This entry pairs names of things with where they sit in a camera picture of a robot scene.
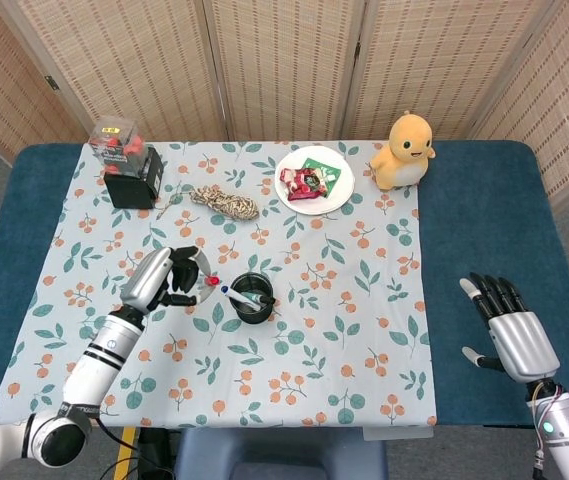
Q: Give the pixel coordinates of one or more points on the woven folding screen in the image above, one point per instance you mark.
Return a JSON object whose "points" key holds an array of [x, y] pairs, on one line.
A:
{"points": [[289, 65]]}

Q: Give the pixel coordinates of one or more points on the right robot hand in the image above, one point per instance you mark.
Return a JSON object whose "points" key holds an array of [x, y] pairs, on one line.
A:
{"points": [[524, 340]]}

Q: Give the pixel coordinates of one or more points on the red foil snack wrapper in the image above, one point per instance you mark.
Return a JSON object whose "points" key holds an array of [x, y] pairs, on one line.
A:
{"points": [[309, 187]]}

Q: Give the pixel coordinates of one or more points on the white paper plate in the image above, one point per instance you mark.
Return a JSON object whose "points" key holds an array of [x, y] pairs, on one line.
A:
{"points": [[314, 206]]}

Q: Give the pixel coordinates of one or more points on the floral print tablecloth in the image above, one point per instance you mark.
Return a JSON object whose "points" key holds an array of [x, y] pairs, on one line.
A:
{"points": [[289, 360]]}

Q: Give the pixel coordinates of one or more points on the black cardboard box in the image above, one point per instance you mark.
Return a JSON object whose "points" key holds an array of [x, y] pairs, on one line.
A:
{"points": [[129, 192]]}

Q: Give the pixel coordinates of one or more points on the white red striped wrapper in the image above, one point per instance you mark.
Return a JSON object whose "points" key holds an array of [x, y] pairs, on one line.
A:
{"points": [[286, 179]]}

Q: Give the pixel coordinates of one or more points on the black mesh pen cup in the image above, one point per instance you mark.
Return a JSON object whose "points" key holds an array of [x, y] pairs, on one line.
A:
{"points": [[251, 316]]}

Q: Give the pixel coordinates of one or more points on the yellow plush toy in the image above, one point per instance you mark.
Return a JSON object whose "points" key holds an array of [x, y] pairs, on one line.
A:
{"points": [[404, 155]]}

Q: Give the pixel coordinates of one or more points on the grey blue chair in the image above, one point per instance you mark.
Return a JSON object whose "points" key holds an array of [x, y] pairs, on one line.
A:
{"points": [[284, 455]]}

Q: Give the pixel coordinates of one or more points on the clear plastic capsule container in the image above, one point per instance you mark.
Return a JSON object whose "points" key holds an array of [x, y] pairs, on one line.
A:
{"points": [[114, 142]]}

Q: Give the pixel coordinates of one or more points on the blue capped marker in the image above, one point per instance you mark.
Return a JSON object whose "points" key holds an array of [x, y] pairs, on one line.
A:
{"points": [[231, 293]]}

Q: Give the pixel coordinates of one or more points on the green black marker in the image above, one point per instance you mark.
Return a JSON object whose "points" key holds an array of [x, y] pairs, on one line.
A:
{"points": [[266, 300]]}

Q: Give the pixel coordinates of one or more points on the green red marker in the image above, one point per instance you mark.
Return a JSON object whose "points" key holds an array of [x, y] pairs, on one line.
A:
{"points": [[212, 281]]}

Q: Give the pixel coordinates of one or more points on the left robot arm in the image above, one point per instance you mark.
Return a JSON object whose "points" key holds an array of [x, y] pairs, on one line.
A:
{"points": [[99, 360]]}

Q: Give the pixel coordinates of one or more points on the green snack packet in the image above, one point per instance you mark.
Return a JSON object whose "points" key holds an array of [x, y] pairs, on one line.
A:
{"points": [[326, 172]]}

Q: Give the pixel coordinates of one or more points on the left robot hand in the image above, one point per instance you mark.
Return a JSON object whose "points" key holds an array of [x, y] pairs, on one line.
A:
{"points": [[146, 280]]}

